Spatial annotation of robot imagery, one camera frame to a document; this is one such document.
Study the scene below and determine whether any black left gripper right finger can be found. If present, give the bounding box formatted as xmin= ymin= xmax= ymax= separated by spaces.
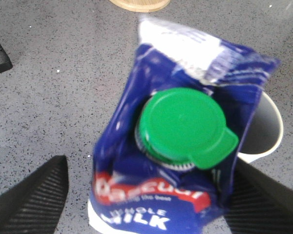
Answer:
xmin=224 ymin=159 xmax=293 ymax=234

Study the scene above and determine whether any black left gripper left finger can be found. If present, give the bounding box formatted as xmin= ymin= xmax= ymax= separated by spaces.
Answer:
xmin=0 ymin=156 xmax=69 ymax=234

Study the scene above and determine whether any white HOME mug grey inside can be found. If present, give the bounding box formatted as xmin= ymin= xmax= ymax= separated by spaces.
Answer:
xmin=237 ymin=92 xmax=284 ymax=163

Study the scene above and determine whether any blue white milk carton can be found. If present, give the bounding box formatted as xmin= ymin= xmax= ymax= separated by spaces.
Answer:
xmin=88 ymin=16 xmax=280 ymax=234

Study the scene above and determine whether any wooden mug tree stand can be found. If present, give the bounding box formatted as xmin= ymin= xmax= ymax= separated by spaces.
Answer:
xmin=110 ymin=0 xmax=170 ymax=13

